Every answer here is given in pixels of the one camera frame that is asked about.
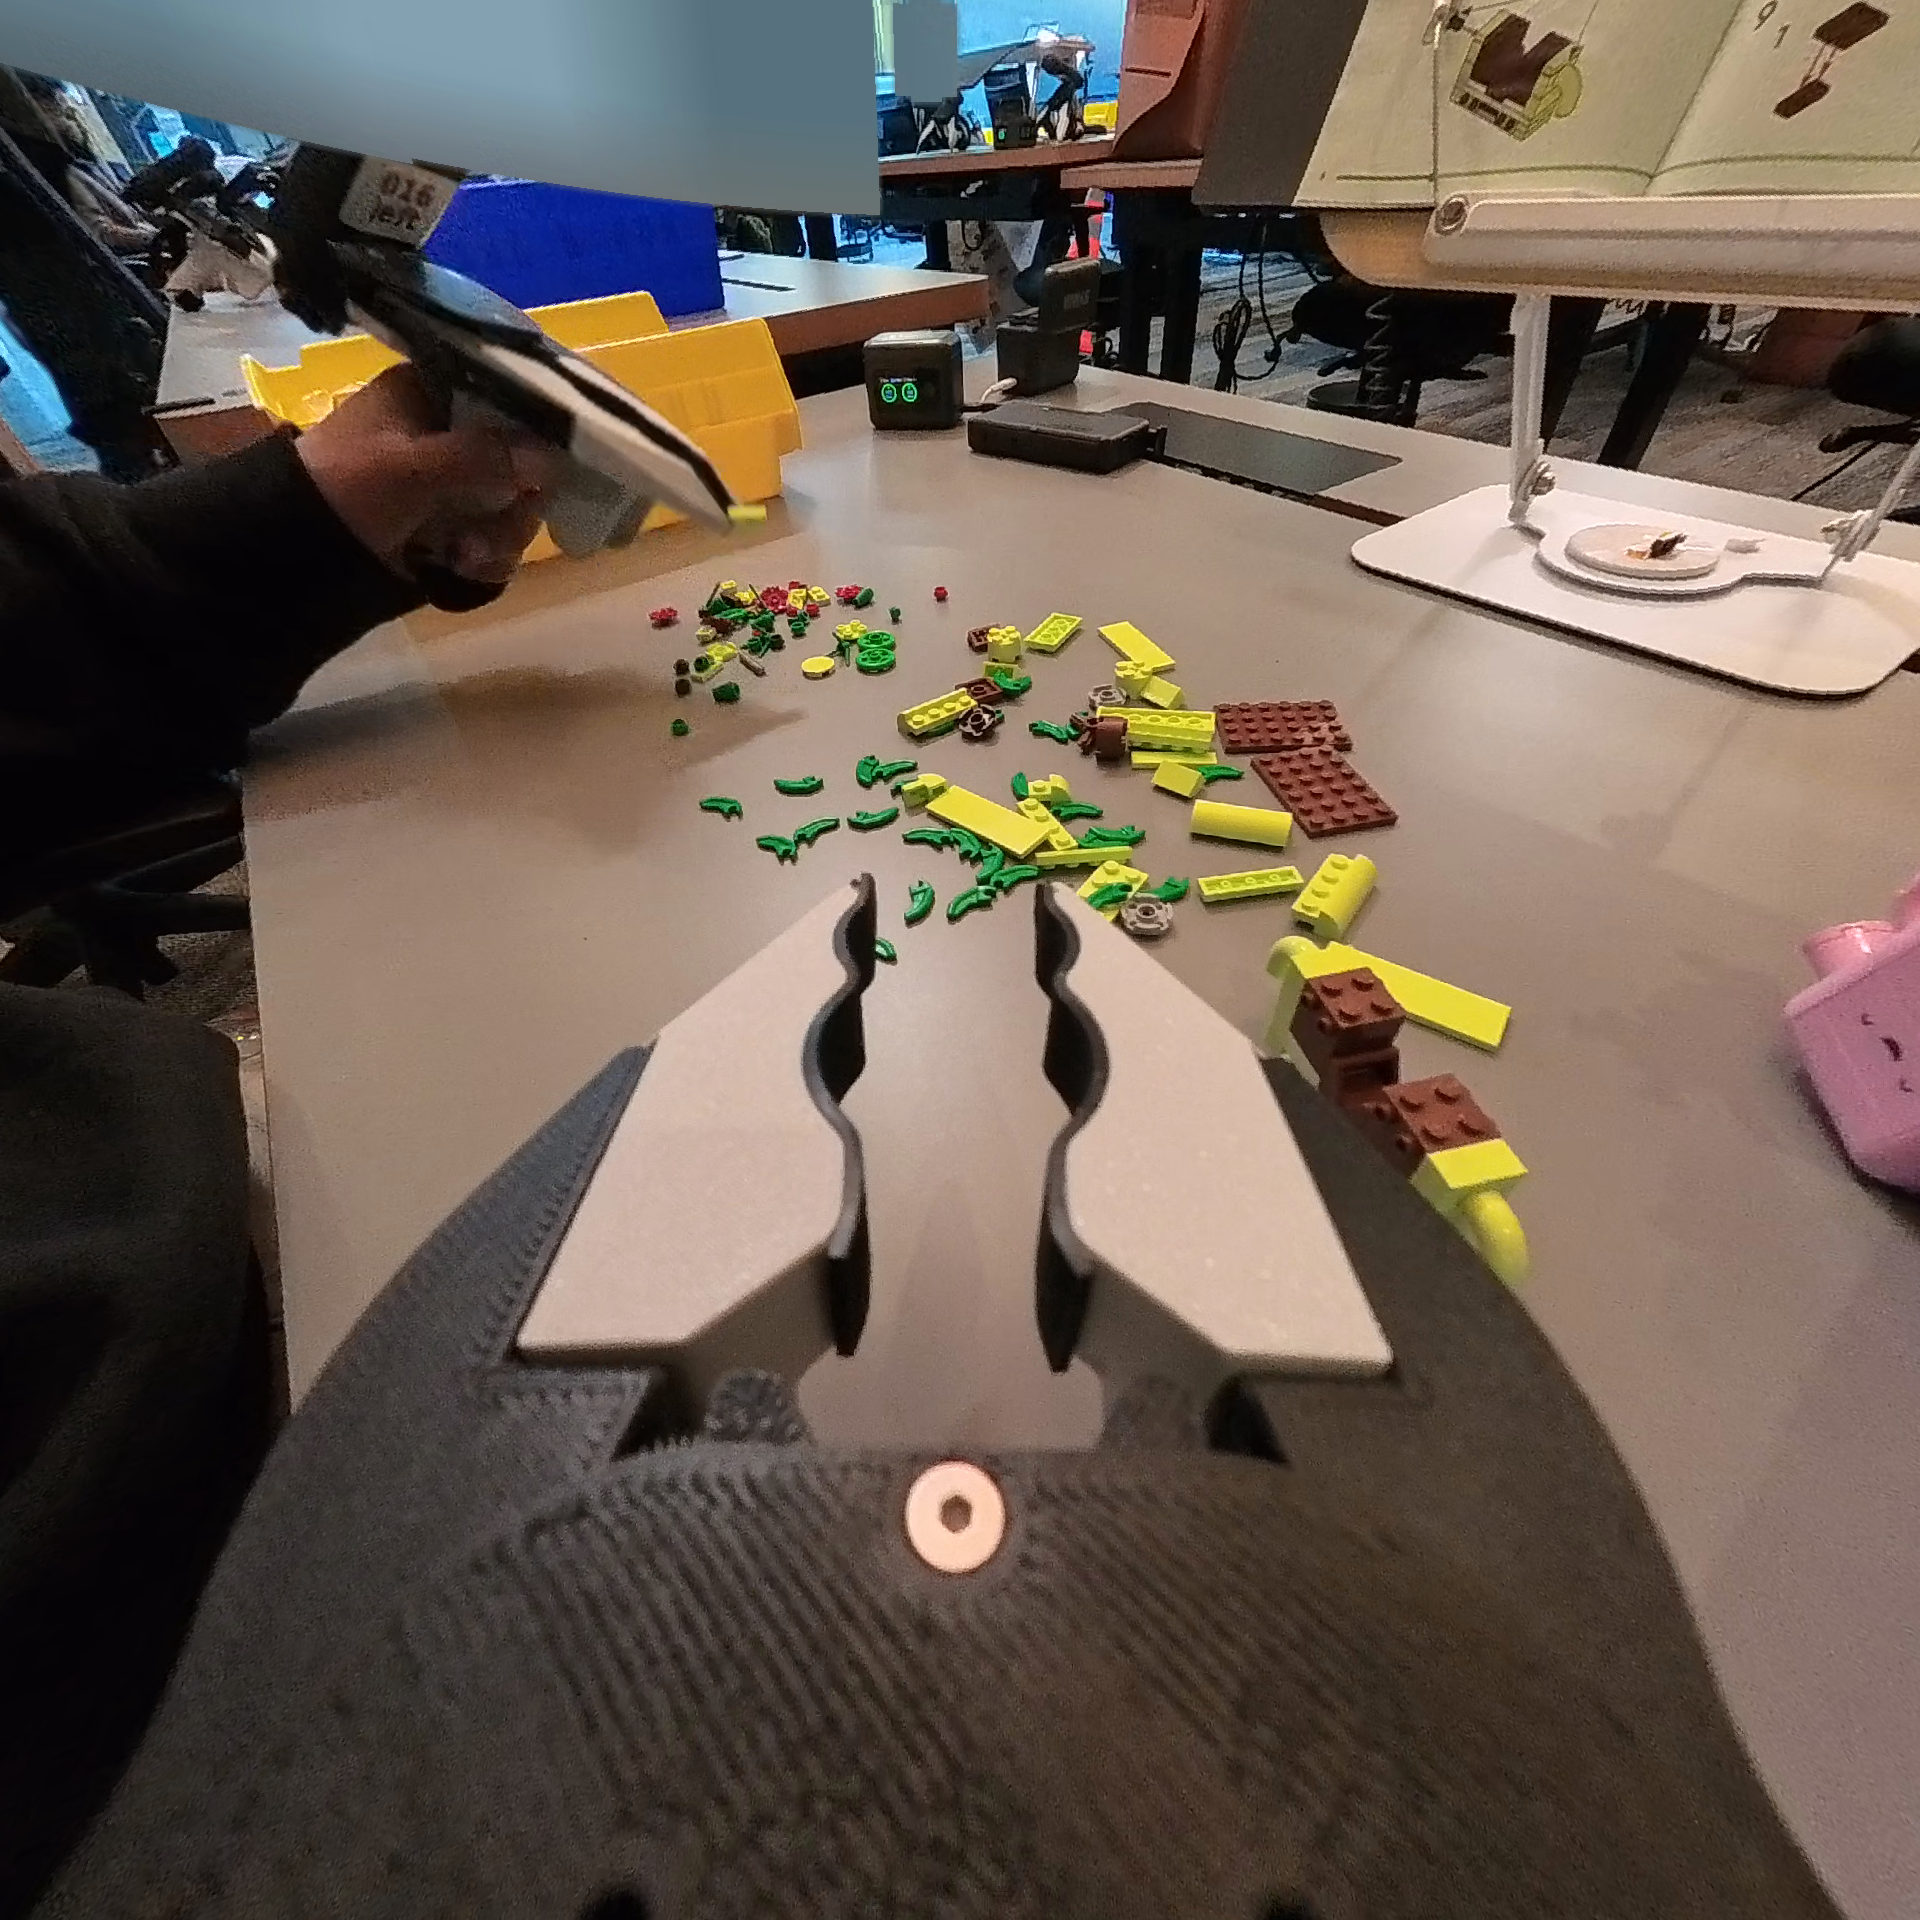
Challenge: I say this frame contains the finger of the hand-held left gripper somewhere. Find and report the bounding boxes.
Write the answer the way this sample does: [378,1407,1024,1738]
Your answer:
[497,307,722,489]
[479,354,741,524]

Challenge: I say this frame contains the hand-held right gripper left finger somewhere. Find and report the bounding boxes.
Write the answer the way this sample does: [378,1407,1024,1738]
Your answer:
[514,873,877,1375]

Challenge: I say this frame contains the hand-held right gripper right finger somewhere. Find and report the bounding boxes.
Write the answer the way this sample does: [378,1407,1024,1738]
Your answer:
[1031,881,1397,1383]

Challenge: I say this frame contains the person's left forearm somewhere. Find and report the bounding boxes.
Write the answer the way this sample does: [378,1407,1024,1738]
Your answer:
[0,432,436,798]

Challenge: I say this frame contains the person's left hand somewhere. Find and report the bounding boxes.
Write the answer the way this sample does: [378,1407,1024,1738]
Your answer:
[293,368,564,616]

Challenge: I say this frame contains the yellow storage bin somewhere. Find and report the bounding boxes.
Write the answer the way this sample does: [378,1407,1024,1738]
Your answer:
[240,288,807,570]

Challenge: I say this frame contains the dark blurred equipment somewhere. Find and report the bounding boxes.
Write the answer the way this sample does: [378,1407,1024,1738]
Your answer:
[128,136,289,308]

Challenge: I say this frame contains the blue storage bin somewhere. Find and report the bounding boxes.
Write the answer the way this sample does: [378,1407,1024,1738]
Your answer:
[423,177,725,321]

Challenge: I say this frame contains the small pink flower pieces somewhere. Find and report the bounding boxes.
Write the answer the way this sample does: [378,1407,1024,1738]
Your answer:
[648,577,953,628]

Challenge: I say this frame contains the brown and lime brick assembly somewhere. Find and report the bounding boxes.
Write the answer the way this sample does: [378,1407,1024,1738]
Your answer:
[1265,934,1536,1296]

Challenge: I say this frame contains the grey background desk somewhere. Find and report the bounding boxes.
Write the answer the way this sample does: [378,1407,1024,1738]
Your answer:
[159,251,993,454]

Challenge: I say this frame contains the small green stud pieces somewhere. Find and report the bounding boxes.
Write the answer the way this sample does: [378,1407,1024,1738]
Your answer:
[668,592,905,742]

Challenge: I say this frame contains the black office chair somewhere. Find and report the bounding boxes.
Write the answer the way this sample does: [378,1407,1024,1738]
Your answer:
[1287,276,1503,425]
[0,772,250,1000]
[0,128,169,483]

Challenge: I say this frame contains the small black device green display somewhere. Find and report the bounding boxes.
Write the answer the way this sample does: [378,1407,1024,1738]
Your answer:
[861,328,963,435]

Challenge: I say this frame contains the scattered green leaf pieces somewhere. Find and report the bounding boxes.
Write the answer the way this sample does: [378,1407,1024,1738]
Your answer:
[699,667,1249,963]

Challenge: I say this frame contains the brown studded plate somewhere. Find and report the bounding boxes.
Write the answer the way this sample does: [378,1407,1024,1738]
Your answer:
[1211,698,1356,758]
[1249,744,1402,840]

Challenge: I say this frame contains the brown background desk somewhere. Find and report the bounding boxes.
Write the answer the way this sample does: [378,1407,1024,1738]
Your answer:
[877,142,1202,396]

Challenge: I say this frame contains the pile of lime bricks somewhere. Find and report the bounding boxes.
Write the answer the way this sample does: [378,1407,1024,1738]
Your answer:
[896,614,1379,944]

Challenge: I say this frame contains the black power adapter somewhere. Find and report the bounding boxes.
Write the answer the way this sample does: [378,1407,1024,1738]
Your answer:
[967,398,1168,475]

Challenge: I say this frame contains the black charger box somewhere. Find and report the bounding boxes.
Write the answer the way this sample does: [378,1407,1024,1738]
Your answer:
[996,257,1107,396]

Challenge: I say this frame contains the background robot equipment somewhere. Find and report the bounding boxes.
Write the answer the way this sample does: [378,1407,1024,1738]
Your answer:
[901,36,1121,154]

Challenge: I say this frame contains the person's black clothed lap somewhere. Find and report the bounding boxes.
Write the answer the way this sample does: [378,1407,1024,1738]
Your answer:
[0,976,289,1920]

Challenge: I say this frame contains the brown cardboard panel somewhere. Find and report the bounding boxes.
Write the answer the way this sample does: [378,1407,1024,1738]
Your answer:
[1117,0,1255,161]

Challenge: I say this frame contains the pink plastic toy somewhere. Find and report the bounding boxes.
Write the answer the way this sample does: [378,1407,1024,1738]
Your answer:
[1783,873,1920,1192]

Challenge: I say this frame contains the white book stand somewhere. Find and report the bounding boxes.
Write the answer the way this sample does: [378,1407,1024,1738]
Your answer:
[1191,0,1920,698]

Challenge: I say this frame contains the brick instruction booklet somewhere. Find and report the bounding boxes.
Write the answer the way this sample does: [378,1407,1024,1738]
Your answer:
[1295,0,1920,212]

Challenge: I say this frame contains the black table cable flap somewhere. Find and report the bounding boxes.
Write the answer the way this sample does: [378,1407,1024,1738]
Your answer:
[1107,401,1404,497]

